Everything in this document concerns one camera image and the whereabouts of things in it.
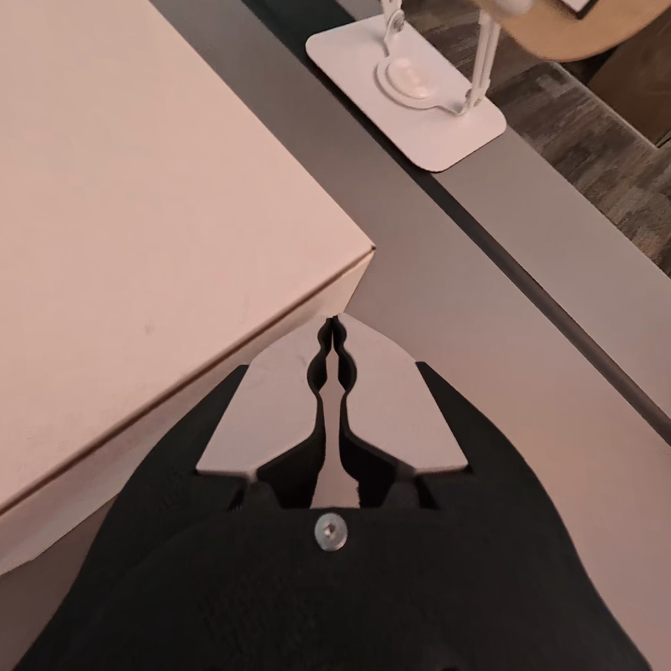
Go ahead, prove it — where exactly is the round wooden stool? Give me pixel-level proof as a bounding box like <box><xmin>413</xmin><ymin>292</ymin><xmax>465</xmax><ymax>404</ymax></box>
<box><xmin>502</xmin><ymin>0</ymin><xmax>671</xmax><ymax>64</ymax></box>

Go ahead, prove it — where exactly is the white tablet stand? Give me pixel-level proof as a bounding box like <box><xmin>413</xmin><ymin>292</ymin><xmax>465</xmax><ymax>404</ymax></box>
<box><xmin>305</xmin><ymin>0</ymin><xmax>530</xmax><ymax>172</ymax></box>

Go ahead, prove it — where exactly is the brown wooden cabinet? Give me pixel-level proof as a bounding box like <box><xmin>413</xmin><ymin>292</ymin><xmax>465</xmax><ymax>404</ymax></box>
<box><xmin>586</xmin><ymin>33</ymin><xmax>671</xmax><ymax>154</ymax></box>

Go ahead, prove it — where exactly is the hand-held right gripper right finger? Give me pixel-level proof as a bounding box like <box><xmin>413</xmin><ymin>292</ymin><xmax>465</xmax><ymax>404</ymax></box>
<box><xmin>334</xmin><ymin>313</ymin><xmax>469</xmax><ymax>476</ymax></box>

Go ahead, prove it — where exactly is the white cardboard box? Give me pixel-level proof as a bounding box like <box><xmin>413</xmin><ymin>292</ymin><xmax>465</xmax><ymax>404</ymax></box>
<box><xmin>0</xmin><ymin>0</ymin><xmax>377</xmax><ymax>576</ymax></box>

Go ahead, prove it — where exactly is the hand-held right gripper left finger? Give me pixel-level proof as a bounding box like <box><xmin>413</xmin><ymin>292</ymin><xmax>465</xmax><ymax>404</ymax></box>
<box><xmin>196</xmin><ymin>315</ymin><xmax>337</xmax><ymax>479</ymax></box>

